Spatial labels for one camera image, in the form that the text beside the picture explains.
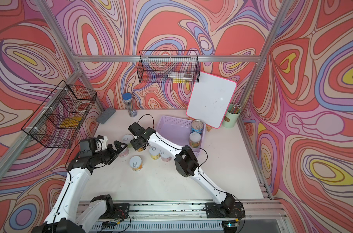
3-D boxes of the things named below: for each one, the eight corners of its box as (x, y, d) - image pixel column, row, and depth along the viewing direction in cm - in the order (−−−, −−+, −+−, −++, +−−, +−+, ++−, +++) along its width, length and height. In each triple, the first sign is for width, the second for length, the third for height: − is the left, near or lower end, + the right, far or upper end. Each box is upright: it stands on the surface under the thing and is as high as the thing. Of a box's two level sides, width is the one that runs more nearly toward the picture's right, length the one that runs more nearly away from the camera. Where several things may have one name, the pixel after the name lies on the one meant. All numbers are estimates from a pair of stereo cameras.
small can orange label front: (130, 171, 89) (128, 167, 85) (133, 160, 94) (130, 156, 89) (142, 171, 89) (141, 167, 85) (144, 160, 94) (143, 156, 89)
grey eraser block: (97, 122, 114) (96, 120, 112) (111, 108, 124) (110, 106, 122) (103, 124, 113) (101, 122, 111) (116, 110, 122) (115, 108, 121)
